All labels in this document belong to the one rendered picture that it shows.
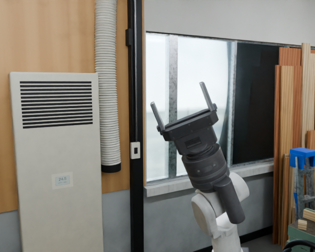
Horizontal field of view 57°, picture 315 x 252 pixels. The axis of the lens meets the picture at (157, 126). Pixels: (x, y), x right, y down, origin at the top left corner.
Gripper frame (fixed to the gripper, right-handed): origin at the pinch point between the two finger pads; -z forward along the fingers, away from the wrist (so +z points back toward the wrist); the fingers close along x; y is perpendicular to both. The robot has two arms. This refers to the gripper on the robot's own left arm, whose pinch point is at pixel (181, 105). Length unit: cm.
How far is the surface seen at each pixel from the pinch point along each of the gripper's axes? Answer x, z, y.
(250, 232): 18, 212, -220
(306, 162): 83, 131, -181
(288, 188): 70, 172, -214
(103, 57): -38, -19, -149
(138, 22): -8, -33, -175
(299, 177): 70, 135, -169
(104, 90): -47, 2, -145
